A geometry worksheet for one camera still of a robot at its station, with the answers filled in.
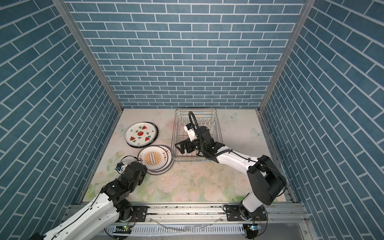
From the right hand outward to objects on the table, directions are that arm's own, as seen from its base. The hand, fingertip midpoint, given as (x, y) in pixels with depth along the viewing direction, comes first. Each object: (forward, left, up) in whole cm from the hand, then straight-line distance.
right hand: (179, 141), depth 83 cm
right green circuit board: (-35, -40, -18) cm, 56 cm away
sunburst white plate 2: (-8, +6, -13) cm, 17 cm away
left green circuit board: (-41, +23, -19) cm, 50 cm away
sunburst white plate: (-5, +16, -12) cm, 21 cm away
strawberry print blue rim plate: (+12, +31, -13) cm, 36 cm away
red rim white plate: (-14, +10, -14) cm, 22 cm away
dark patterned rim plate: (+5, +22, -14) cm, 27 cm away
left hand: (-11, +17, -9) cm, 22 cm away
